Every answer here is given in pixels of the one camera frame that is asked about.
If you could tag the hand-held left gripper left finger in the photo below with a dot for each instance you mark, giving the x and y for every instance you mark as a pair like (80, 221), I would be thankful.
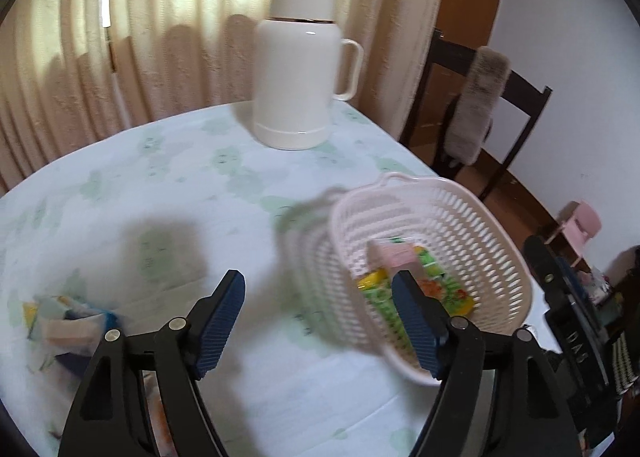
(222, 317)

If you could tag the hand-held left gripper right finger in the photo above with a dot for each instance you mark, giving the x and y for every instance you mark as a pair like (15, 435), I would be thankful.
(412, 317)

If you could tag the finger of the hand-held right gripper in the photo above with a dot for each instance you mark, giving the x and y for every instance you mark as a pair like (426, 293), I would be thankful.
(545, 267)

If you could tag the pink plastic basket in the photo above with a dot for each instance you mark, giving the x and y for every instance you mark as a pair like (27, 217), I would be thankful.
(450, 217)

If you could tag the white packet with orange print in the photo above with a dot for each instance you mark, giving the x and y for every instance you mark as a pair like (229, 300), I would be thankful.
(152, 407)

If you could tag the light blue snack packet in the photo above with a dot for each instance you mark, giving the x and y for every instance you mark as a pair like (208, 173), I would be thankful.
(55, 304)

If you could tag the patterned cloth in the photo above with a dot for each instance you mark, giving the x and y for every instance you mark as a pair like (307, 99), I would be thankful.
(625, 362)

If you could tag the green yellow snack packet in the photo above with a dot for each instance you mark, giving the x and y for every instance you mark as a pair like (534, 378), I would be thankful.
(450, 294)

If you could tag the small pink toy chair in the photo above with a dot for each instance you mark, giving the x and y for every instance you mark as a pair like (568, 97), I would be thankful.
(580, 227)

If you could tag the pink snack packet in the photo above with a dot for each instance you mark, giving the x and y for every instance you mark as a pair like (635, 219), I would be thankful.
(395, 257)

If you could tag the blue cracker packet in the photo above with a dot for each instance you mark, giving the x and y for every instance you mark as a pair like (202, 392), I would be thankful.
(112, 321)

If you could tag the grey furry cover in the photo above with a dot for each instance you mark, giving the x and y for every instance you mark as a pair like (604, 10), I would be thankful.
(475, 107)

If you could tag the dark wooden chair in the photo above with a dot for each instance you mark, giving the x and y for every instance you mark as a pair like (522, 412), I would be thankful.
(525, 87)

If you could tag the white thermos jug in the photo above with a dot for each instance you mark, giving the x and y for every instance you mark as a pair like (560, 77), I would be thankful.
(295, 77)

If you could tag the beige curtain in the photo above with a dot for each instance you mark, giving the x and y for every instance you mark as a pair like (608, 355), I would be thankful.
(175, 12)

